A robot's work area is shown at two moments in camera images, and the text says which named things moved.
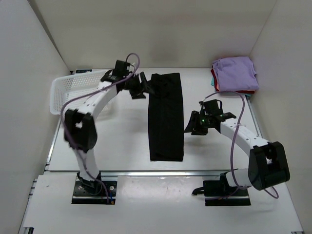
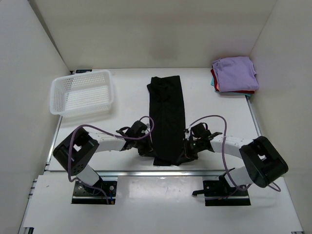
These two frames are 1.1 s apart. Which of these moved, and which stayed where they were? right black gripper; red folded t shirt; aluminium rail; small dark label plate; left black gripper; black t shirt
Moved: right black gripper; left black gripper
Stayed: black t shirt; aluminium rail; small dark label plate; red folded t shirt
